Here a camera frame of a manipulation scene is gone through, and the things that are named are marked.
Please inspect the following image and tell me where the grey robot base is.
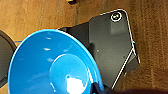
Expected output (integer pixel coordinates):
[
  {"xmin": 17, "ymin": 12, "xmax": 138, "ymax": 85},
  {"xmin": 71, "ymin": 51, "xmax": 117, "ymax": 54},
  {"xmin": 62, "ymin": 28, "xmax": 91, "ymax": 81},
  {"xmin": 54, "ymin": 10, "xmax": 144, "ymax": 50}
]
[{"xmin": 58, "ymin": 9, "xmax": 141, "ymax": 90}]

